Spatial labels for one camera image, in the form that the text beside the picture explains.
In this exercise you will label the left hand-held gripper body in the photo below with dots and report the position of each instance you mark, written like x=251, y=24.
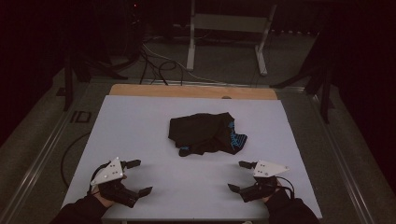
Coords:
x=107, y=173

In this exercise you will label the dark equipment rack red light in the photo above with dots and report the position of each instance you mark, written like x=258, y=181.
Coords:
x=134, y=25

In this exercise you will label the aluminium floor rail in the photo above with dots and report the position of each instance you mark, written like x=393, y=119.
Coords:
x=342, y=161
x=40, y=158

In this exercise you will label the black stand with angled legs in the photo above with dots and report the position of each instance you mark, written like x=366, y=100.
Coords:
x=325, y=99
x=68, y=87

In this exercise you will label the person's left hand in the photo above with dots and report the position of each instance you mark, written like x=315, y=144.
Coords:
x=102, y=196

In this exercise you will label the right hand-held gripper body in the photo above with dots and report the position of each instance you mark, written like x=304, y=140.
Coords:
x=267, y=169

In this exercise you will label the white metal stand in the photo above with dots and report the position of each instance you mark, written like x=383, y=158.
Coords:
x=229, y=23

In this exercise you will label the black shorts with blue print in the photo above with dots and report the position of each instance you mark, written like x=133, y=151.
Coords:
x=202, y=130

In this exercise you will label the person's right hand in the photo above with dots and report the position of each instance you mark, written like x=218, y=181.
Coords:
x=270, y=198

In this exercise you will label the wooden table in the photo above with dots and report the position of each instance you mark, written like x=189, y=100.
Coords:
x=186, y=91

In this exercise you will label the white table cover sheet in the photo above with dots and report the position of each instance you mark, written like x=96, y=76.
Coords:
x=140, y=130

